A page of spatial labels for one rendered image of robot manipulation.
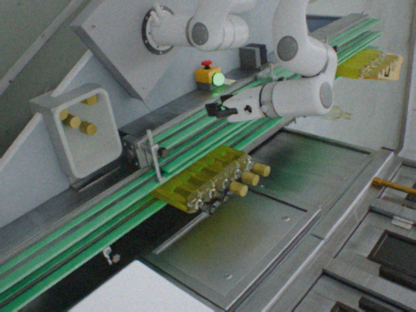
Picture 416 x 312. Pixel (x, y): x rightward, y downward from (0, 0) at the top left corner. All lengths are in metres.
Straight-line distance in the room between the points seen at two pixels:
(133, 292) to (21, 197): 0.41
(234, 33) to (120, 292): 0.74
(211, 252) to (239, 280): 0.14
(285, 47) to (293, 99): 0.10
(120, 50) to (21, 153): 0.40
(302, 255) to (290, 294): 0.13
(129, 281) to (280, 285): 0.41
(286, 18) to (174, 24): 0.49
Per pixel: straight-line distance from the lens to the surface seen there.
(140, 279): 1.11
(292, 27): 0.73
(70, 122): 1.11
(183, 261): 1.13
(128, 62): 1.19
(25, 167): 1.16
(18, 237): 1.12
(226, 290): 1.04
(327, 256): 1.15
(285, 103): 0.77
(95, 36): 1.12
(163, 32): 1.19
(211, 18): 0.97
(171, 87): 1.41
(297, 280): 1.08
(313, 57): 0.73
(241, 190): 1.13
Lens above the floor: 1.77
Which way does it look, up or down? 39 degrees down
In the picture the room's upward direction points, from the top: 109 degrees clockwise
